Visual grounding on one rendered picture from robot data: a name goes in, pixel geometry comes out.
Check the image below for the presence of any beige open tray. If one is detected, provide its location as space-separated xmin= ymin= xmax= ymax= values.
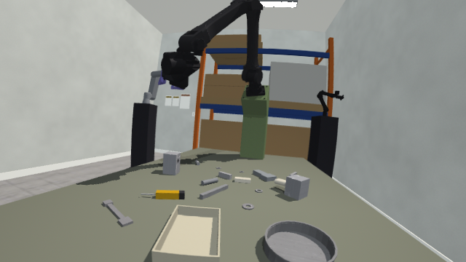
xmin=151 ymin=205 xmax=221 ymax=262

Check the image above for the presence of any yellow-handled screwdriver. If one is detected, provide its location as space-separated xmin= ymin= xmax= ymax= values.
xmin=142 ymin=190 xmax=185 ymax=199

